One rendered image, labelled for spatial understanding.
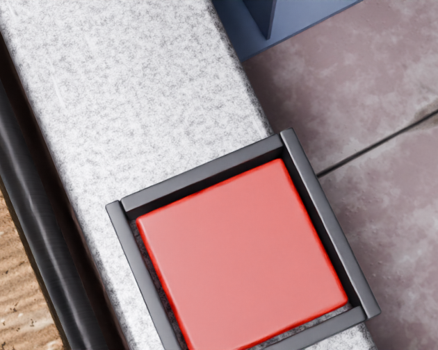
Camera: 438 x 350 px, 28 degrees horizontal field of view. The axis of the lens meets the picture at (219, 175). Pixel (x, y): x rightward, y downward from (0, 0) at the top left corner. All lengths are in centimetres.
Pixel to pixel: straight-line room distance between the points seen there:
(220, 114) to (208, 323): 8
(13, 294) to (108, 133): 7
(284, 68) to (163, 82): 100
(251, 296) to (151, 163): 7
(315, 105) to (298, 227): 101
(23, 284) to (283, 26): 108
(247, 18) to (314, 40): 11
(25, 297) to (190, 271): 6
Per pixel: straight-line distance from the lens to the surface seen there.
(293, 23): 136
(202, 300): 31
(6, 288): 32
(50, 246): 34
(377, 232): 129
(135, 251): 32
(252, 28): 135
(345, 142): 132
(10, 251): 32
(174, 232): 32
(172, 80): 35
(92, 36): 36
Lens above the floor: 124
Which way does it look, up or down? 75 degrees down
